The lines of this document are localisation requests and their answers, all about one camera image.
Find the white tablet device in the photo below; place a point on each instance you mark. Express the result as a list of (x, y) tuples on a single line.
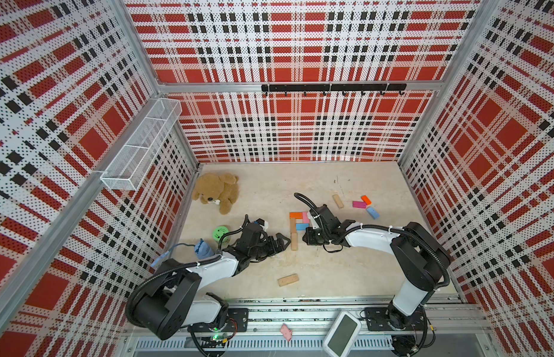
[(342, 335)]

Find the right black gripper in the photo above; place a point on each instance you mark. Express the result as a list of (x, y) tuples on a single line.
[(308, 237)]

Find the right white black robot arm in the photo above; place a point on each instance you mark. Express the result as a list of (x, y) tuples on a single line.
[(422, 259)]

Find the brown teddy bear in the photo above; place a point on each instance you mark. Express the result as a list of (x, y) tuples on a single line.
[(217, 189)]

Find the orange building block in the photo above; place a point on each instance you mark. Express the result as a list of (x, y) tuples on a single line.
[(296, 215)]

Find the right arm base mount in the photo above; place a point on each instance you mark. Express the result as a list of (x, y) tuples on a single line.
[(417, 332)]

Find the blue toy with cord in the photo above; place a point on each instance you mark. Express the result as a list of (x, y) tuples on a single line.
[(201, 249)]

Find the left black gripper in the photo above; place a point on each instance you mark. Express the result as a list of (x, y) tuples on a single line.
[(272, 248)]

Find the magenta building block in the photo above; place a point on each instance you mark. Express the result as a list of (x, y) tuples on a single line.
[(359, 204)]

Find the white wire mesh basket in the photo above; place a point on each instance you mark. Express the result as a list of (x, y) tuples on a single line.
[(134, 160)]

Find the wooden block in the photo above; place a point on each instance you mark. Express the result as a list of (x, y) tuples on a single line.
[(293, 228), (338, 201), (294, 241), (290, 279)]

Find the light blue back block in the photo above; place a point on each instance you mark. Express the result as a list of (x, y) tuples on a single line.
[(372, 212)]

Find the red-orange building block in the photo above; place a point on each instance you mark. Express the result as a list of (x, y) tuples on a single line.
[(366, 200)]

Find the pink block on rail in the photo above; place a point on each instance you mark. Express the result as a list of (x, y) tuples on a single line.
[(286, 332)]

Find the black hook rail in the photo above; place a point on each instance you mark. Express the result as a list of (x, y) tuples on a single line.
[(334, 87)]

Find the green round toy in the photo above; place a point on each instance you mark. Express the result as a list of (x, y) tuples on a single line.
[(219, 232)]

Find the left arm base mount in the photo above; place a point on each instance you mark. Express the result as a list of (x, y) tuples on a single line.
[(211, 339)]

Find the light blue front block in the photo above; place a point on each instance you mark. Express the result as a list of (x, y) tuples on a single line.
[(302, 226)]

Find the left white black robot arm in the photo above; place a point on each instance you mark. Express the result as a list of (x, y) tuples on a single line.
[(168, 301)]

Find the light blue block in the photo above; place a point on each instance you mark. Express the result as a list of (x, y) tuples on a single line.
[(372, 212), (302, 226)]

